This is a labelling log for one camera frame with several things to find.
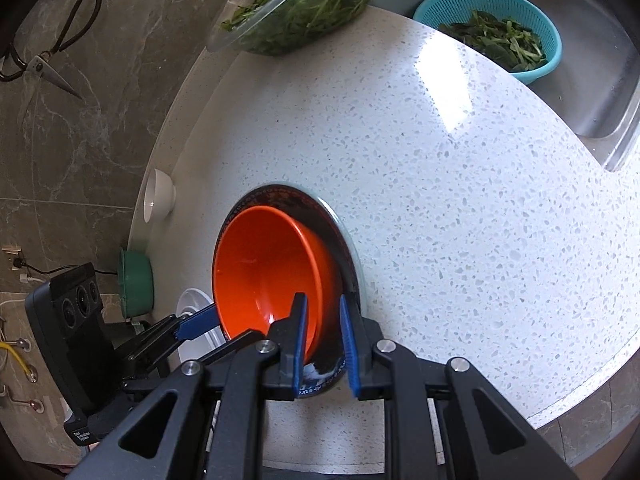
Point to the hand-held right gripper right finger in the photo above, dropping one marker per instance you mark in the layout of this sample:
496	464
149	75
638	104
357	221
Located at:
350	350

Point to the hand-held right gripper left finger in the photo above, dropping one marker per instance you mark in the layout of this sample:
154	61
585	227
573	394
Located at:
301	345

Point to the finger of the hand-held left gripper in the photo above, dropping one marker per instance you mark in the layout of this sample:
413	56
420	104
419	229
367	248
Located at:
197	324
160	332

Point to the white plate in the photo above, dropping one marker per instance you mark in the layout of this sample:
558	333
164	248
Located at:
192	300

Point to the orange bowl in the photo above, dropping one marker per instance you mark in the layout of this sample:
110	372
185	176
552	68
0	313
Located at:
260	270

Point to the blue patterned bowl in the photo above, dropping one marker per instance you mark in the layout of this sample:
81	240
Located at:
336	255

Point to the green bowl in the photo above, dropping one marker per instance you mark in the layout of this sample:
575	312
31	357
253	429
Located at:
135	280

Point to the small white bowl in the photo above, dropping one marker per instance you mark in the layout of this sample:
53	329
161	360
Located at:
162	192

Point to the clear glass bowl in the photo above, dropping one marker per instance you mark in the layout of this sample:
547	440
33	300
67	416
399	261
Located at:
220	35

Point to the green leafy vegetables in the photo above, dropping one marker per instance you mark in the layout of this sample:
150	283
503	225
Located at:
300	15

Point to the cut green vegetables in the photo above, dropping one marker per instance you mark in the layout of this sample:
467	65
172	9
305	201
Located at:
500	40

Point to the teal plastic colander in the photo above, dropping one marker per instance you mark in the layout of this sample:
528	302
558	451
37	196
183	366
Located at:
545	60

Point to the stainless steel sink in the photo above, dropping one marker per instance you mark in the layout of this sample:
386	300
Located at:
600	85

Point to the metal wall valve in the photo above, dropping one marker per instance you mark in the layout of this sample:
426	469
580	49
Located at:
35	404
32	375
22	344

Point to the wall socket with plugs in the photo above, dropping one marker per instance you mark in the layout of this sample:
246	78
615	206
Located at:
17	262

